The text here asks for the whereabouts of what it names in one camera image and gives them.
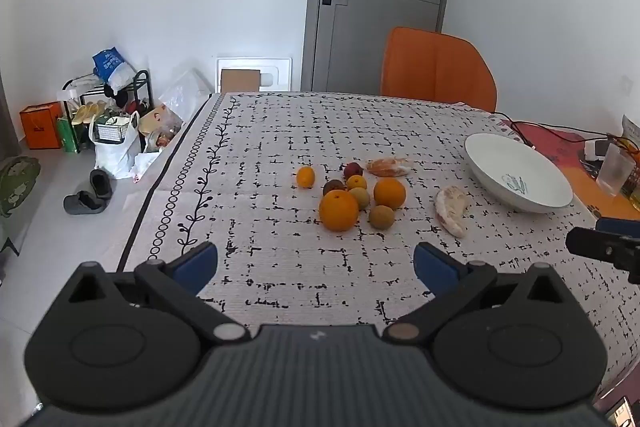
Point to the white foam box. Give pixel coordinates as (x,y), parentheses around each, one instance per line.
(277,67)

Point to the dark red plum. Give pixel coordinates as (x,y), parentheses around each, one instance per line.
(353,169)

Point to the small orange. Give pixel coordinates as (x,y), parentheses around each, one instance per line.
(356,182)
(305,177)

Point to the black shoe rack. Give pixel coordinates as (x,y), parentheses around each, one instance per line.
(145,82)

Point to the green box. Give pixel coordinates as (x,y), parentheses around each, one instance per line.
(67,136)

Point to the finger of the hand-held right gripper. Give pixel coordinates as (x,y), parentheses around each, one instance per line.
(619,226)
(602,248)

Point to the yellow slippers pair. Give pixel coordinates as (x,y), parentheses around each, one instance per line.
(89,112)

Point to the beige printed bag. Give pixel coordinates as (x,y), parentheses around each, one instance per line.
(157,119)

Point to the large orange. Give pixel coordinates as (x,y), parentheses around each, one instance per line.
(339,211)

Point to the clear plastic bag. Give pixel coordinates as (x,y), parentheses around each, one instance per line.
(182,94)

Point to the red orange printed mat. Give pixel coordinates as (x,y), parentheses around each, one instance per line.
(582,187)

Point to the orange chair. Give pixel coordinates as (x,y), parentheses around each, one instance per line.
(435,67)

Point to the brown cardboard box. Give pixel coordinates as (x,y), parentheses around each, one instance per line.
(240,81)

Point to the white charger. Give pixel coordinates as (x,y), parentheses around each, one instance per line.
(594,151)

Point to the grey slipper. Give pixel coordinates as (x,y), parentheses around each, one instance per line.
(101,183)
(82,203)

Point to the blue plastic bag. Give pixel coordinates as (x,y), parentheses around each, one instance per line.
(106,62)

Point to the white shopping bag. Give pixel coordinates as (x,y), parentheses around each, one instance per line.
(117,154)

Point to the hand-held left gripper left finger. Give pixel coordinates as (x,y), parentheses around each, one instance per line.
(197,264)

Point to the brown kiwi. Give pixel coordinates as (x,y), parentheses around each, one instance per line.
(381,216)

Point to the peeled pomelo piece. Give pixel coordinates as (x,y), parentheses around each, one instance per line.
(451,211)

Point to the grey door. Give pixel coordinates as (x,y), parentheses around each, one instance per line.
(385,32)

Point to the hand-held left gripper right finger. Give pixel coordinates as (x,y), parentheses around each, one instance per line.
(435,267)

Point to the white patterned tablecloth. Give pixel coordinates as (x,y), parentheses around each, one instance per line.
(270,227)

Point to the dark passion fruit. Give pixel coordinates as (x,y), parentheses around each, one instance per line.
(332,186)

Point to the green cushion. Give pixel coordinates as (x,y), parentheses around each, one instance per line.
(17,184)

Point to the medium orange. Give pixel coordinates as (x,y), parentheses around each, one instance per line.
(389,193)

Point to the white ceramic bowl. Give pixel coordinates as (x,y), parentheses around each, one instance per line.
(515,172)

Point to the yellow-green small fruit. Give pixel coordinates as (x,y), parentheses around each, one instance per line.
(360,198)

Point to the orange paper box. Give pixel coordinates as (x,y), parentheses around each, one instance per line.
(41,124)

